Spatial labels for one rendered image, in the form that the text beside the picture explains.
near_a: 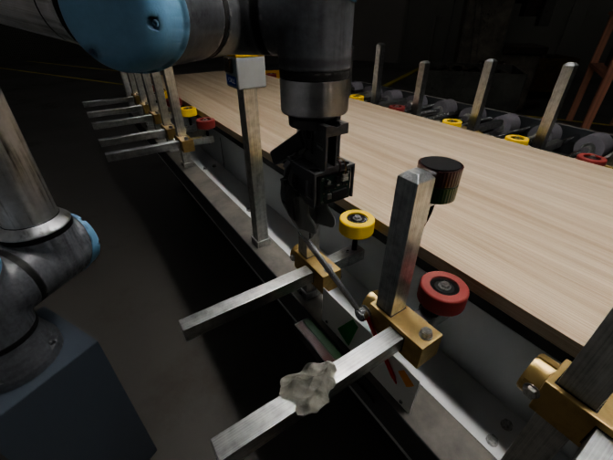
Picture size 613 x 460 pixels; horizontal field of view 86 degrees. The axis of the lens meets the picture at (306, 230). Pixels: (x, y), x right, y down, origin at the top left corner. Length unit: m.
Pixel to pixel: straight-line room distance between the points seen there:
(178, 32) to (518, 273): 0.63
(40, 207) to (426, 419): 0.90
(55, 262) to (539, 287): 1.01
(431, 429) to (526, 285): 0.30
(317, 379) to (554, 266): 0.49
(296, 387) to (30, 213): 0.70
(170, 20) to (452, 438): 0.69
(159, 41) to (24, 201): 0.66
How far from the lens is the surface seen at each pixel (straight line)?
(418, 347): 0.56
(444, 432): 0.69
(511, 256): 0.75
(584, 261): 0.81
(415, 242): 0.50
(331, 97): 0.43
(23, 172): 0.91
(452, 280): 0.63
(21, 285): 0.94
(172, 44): 0.34
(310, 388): 0.49
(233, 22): 0.43
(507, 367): 0.80
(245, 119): 0.84
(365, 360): 0.53
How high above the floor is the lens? 1.29
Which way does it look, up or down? 33 degrees down
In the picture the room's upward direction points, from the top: straight up
